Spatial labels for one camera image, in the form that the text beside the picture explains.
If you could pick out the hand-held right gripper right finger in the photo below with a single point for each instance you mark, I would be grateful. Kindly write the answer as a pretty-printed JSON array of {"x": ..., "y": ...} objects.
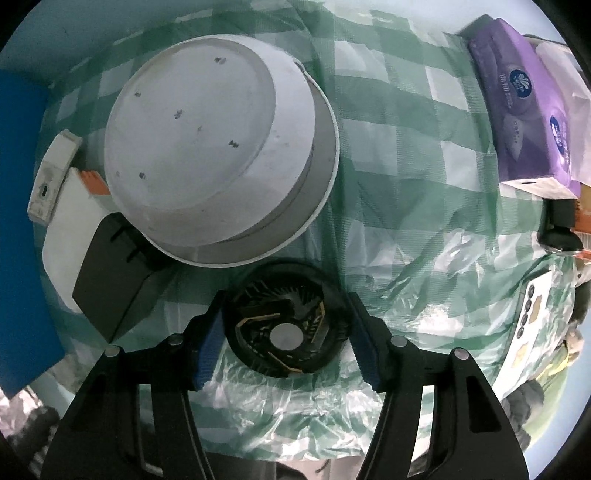
[{"x": 367, "y": 350}]

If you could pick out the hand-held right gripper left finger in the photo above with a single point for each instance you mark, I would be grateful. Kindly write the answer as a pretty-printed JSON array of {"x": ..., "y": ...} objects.
[{"x": 210, "y": 341}]

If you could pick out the black round fan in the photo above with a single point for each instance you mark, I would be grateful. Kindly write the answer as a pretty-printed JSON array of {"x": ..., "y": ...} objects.
[{"x": 284, "y": 318}]

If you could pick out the white paper bowl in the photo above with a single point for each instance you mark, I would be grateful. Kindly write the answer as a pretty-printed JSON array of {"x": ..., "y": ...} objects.
[{"x": 194, "y": 138}]

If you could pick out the black charger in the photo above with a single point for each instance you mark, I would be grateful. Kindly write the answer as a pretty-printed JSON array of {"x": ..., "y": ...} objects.
[{"x": 111, "y": 281}]

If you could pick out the green checked cloth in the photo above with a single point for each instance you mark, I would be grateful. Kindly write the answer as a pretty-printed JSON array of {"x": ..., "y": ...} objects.
[{"x": 406, "y": 194}]

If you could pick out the white remote with round buttons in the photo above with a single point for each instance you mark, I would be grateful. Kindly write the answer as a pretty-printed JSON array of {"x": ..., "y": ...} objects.
[{"x": 531, "y": 323}]

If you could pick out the white power bank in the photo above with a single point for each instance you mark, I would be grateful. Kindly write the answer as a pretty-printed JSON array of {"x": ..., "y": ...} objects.
[{"x": 62, "y": 249}]

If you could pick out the silver quilted blanket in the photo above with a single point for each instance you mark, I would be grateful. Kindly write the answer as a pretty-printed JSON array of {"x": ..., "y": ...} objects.
[{"x": 23, "y": 415}]

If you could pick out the blue cardboard box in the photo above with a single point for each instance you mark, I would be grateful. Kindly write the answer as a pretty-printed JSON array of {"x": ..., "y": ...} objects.
[{"x": 23, "y": 230}]

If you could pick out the black cylinder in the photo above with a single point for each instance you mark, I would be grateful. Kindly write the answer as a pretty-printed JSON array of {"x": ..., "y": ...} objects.
[{"x": 559, "y": 226}]

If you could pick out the white plug charger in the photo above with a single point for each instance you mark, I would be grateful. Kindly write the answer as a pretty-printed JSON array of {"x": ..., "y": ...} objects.
[{"x": 53, "y": 170}]

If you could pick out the purple tissue pack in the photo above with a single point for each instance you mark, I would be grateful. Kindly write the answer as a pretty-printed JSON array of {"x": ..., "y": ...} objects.
[{"x": 521, "y": 92}]

